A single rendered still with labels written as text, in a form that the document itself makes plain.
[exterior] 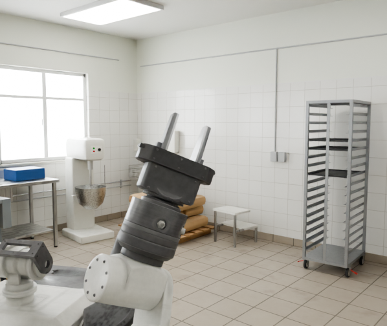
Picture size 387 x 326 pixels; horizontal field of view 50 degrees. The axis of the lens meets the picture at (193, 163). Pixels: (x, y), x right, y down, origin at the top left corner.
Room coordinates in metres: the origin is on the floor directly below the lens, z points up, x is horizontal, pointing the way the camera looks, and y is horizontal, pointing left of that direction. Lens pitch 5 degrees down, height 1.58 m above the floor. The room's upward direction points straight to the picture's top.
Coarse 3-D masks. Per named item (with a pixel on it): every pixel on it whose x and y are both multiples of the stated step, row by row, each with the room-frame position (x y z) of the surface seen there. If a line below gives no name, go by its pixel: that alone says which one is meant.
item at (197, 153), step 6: (204, 126) 0.66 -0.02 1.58; (204, 132) 0.64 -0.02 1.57; (198, 138) 0.66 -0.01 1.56; (204, 138) 0.64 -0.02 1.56; (198, 144) 0.65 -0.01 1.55; (204, 144) 0.64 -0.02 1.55; (198, 150) 0.63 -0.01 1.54; (204, 150) 0.64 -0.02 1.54; (192, 156) 0.65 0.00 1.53; (198, 156) 0.63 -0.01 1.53; (198, 162) 0.63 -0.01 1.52
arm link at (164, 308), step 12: (168, 276) 0.61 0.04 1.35; (168, 288) 0.59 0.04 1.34; (168, 300) 0.59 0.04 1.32; (144, 312) 0.60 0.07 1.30; (156, 312) 0.58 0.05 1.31; (168, 312) 0.58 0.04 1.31; (132, 324) 0.61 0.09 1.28; (144, 324) 0.59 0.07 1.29; (156, 324) 0.57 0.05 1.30; (168, 324) 0.58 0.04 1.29
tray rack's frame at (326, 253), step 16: (352, 112) 4.12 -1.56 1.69; (352, 128) 4.12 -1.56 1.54; (304, 176) 4.41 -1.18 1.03; (304, 192) 4.40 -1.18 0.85; (304, 208) 4.40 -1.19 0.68; (304, 224) 4.40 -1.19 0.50; (304, 240) 4.39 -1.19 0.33; (304, 256) 4.39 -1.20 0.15; (320, 256) 4.41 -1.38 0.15; (336, 256) 4.41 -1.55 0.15; (352, 256) 4.41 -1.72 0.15
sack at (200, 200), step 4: (196, 196) 5.81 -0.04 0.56; (200, 196) 5.86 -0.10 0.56; (204, 196) 5.92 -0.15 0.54; (196, 200) 5.72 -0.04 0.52; (200, 200) 5.79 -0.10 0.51; (204, 200) 5.87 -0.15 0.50; (184, 204) 5.49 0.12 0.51; (196, 204) 5.72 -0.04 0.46; (200, 204) 5.81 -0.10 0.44; (180, 208) 5.41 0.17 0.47; (184, 208) 5.50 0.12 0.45; (188, 208) 5.59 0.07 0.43
